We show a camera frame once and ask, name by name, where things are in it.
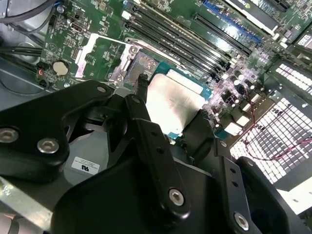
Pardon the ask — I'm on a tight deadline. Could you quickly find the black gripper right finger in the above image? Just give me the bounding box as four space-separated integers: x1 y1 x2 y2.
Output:
181 109 302 234

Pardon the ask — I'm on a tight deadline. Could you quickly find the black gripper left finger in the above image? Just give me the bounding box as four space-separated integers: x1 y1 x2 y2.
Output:
0 73 192 222

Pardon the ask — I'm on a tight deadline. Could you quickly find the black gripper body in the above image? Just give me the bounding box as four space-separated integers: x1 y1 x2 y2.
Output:
50 156 230 234

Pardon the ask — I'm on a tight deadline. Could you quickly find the silver CPU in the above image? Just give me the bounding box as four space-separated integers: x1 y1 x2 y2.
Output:
144 61 215 145

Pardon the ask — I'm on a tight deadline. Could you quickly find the metal socket cover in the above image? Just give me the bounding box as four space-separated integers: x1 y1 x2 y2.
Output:
75 33 130 81

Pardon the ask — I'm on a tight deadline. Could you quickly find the metal wire locking lever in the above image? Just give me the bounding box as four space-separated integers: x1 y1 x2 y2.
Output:
124 37 183 68

